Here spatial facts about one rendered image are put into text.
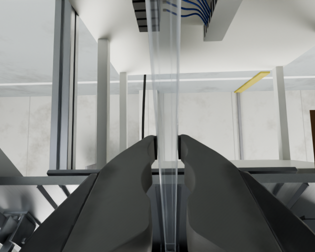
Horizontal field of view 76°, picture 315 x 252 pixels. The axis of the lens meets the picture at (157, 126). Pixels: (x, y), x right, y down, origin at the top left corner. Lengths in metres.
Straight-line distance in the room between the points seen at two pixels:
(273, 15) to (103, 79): 0.47
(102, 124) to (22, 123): 3.77
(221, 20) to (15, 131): 4.12
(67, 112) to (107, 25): 0.26
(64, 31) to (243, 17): 0.43
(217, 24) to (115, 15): 0.24
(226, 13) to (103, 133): 0.42
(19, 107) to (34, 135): 0.59
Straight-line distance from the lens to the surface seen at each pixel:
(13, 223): 0.30
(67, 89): 0.49
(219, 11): 0.49
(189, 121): 3.57
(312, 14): 0.69
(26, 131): 4.26
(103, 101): 0.60
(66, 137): 0.47
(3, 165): 0.30
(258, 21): 0.65
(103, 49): 0.65
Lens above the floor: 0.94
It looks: 6 degrees down
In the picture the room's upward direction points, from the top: 179 degrees clockwise
